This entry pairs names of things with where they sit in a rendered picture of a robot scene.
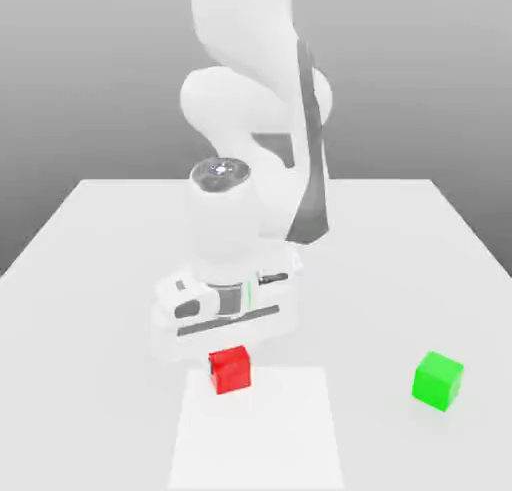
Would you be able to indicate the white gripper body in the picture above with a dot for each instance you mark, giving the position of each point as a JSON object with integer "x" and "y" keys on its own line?
{"x": 240, "y": 329}

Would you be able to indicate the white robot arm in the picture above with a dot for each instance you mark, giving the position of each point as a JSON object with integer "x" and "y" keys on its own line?
{"x": 240, "y": 99}

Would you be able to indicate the small red cube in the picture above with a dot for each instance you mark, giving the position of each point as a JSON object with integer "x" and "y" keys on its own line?
{"x": 232, "y": 373}

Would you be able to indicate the small green cube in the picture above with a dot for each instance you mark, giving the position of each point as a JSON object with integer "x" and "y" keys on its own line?
{"x": 436, "y": 383}

